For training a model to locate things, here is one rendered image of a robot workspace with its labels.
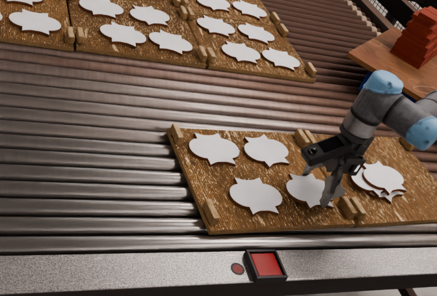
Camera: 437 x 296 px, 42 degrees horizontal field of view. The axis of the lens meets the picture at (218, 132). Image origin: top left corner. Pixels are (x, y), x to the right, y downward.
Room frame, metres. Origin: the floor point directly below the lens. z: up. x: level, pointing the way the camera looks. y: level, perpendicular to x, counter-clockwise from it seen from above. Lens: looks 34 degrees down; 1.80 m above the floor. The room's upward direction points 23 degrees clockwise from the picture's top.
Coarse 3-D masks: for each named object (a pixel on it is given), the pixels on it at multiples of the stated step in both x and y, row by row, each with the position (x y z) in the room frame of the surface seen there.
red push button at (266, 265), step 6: (252, 258) 0.89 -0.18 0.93; (258, 258) 0.90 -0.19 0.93; (264, 258) 0.91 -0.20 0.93; (270, 258) 0.91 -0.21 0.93; (258, 264) 0.88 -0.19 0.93; (264, 264) 0.89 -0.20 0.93; (270, 264) 0.90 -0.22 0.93; (276, 264) 0.90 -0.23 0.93; (258, 270) 0.87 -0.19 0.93; (264, 270) 0.87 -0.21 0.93; (270, 270) 0.88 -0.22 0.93; (276, 270) 0.89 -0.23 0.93
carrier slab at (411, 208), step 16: (384, 144) 1.58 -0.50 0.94; (400, 144) 1.62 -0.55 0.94; (368, 160) 1.45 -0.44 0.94; (384, 160) 1.49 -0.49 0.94; (400, 160) 1.53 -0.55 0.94; (416, 160) 1.57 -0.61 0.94; (416, 176) 1.48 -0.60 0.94; (432, 176) 1.52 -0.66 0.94; (352, 192) 1.27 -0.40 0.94; (416, 192) 1.39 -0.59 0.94; (432, 192) 1.43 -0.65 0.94; (368, 208) 1.22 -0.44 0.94; (384, 208) 1.25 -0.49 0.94; (400, 208) 1.28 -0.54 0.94; (416, 208) 1.32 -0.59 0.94; (432, 208) 1.35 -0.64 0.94; (368, 224) 1.17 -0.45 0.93; (384, 224) 1.20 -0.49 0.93; (400, 224) 1.23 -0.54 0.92
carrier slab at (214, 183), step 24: (240, 144) 1.26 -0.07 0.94; (288, 144) 1.36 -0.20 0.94; (192, 168) 1.09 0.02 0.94; (216, 168) 1.12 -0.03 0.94; (240, 168) 1.16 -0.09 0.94; (264, 168) 1.20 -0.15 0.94; (288, 168) 1.25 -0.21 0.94; (192, 192) 1.01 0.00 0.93; (216, 192) 1.04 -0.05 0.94; (240, 216) 0.99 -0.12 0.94; (264, 216) 1.03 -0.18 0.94; (288, 216) 1.06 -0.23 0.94; (312, 216) 1.10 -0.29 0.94; (336, 216) 1.14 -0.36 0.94
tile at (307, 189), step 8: (296, 176) 1.19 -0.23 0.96; (304, 176) 1.21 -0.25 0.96; (312, 176) 1.22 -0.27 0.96; (288, 184) 1.15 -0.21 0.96; (296, 184) 1.16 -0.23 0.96; (304, 184) 1.17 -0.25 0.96; (312, 184) 1.19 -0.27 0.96; (320, 184) 1.20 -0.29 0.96; (288, 192) 1.12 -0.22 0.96; (296, 192) 1.13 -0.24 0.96; (304, 192) 1.14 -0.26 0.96; (312, 192) 1.16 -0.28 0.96; (320, 192) 1.17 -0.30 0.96; (296, 200) 1.11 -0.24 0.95; (304, 200) 1.11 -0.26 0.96; (312, 200) 1.12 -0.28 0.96; (328, 208) 1.13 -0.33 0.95
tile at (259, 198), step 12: (240, 180) 1.10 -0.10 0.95; (252, 180) 1.12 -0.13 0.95; (228, 192) 1.06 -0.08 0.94; (240, 192) 1.06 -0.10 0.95; (252, 192) 1.08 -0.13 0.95; (264, 192) 1.10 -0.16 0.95; (276, 192) 1.12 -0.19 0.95; (240, 204) 1.02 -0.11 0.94; (252, 204) 1.04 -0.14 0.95; (264, 204) 1.06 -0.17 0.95; (276, 204) 1.07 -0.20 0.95; (252, 216) 1.01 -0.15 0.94
